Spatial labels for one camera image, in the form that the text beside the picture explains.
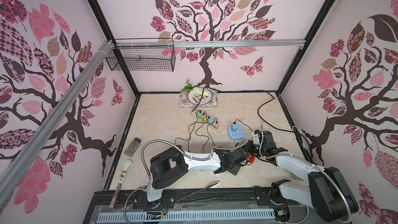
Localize teal USB charger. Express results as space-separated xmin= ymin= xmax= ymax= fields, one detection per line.
xmin=231 ymin=122 xmax=239 ymax=132

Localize red electric shaver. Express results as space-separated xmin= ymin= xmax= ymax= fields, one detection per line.
xmin=246 ymin=154 xmax=256 ymax=166

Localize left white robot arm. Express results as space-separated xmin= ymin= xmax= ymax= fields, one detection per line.
xmin=146 ymin=146 xmax=247 ymax=202

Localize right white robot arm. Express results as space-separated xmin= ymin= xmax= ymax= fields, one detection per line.
xmin=246 ymin=130 xmax=359 ymax=224

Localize blue square power cube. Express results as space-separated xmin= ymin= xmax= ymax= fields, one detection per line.
xmin=228 ymin=124 xmax=245 ymax=141

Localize beige power strip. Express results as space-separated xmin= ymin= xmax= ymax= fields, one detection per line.
xmin=192 ymin=110 xmax=224 ymax=134

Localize metal tongs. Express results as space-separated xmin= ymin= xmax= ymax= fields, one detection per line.
xmin=175 ymin=181 xmax=221 ymax=204

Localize white plate with red print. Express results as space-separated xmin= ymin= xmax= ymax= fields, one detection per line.
xmin=187 ymin=88 xmax=213 ymax=106

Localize floral rectangular tray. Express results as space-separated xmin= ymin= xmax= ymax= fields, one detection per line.
xmin=179 ymin=88 xmax=219 ymax=108

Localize pale green vegetable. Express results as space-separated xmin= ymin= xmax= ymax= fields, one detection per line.
xmin=192 ymin=87 xmax=204 ymax=94

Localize green leaf sprig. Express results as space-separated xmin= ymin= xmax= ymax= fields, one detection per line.
xmin=181 ymin=79 xmax=194 ymax=92

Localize glass spice jar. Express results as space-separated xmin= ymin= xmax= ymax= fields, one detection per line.
xmin=124 ymin=138 xmax=141 ymax=157

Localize thick black power cable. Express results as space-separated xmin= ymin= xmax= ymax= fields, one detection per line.
xmin=256 ymin=92 xmax=296 ymax=133

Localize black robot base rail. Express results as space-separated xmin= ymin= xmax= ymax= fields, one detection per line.
xmin=82 ymin=186 xmax=352 ymax=224

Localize white slotted cable duct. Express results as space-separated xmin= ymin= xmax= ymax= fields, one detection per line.
xmin=94 ymin=208 xmax=276 ymax=224

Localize thin black strip cable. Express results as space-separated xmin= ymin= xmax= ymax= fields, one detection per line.
xmin=191 ymin=86 xmax=277 ymax=113

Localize black wire basket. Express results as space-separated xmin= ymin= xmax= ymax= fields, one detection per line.
xmin=106 ymin=37 xmax=176 ymax=72

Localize aluminium rail back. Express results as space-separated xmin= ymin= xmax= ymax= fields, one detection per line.
xmin=115 ymin=39 xmax=306 ymax=48

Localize aluminium rail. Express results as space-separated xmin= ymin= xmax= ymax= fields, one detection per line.
xmin=115 ymin=39 xmax=306 ymax=48
xmin=1 ymin=40 xmax=114 ymax=206

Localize aluminium rail left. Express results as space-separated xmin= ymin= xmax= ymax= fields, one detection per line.
xmin=1 ymin=40 xmax=114 ymax=206

